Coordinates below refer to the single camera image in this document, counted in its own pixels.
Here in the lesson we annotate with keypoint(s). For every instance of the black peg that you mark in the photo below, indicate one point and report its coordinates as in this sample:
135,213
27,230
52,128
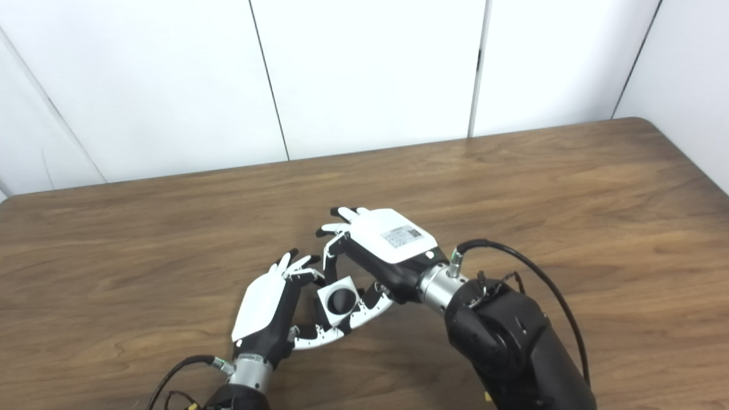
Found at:
340,300

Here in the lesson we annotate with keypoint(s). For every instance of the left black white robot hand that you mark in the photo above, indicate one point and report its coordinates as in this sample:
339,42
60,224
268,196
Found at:
262,310

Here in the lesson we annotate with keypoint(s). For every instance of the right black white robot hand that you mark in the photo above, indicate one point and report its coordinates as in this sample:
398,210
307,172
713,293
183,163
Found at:
387,242

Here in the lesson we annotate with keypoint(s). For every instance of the white square piece with hole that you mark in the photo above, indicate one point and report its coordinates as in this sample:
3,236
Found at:
326,302

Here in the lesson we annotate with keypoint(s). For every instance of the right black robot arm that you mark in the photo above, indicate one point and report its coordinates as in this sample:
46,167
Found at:
512,347

